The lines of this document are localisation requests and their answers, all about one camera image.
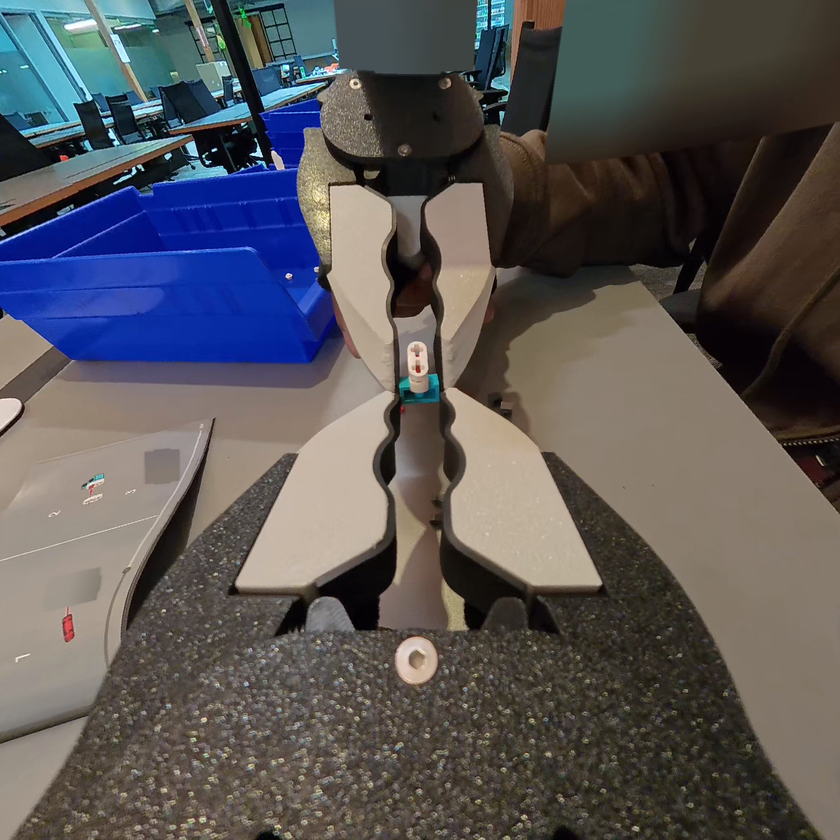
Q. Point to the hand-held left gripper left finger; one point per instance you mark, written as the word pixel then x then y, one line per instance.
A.
pixel 321 512

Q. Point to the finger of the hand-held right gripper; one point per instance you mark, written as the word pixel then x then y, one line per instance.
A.
pixel 361 262
pixel 466 262

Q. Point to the blue plastic bin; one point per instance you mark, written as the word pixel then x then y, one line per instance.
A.
pixel 223 203
pixel 295 131
pixel 164 308

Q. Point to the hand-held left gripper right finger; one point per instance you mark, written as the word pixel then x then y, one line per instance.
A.
pixel 518 518

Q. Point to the grey instruction booklet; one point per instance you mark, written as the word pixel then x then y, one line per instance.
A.
pixel 65 525

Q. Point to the person's right forearm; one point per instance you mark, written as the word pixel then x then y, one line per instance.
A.
pixel 590 203

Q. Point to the person's brown jacket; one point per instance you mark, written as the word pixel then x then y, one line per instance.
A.
pixel 774 295

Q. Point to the grey desk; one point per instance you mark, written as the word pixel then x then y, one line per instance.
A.
pixel 623 492

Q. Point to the white flat board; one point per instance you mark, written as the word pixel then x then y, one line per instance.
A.
pixel 10 415

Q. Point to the wooden office table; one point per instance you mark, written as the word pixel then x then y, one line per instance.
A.
pixel 79 177
pixel 223 115

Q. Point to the row of black office chairs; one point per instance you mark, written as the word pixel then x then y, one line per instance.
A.
pixel 124 121

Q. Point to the black metal pole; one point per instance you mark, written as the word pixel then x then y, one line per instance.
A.
pixel 246 85

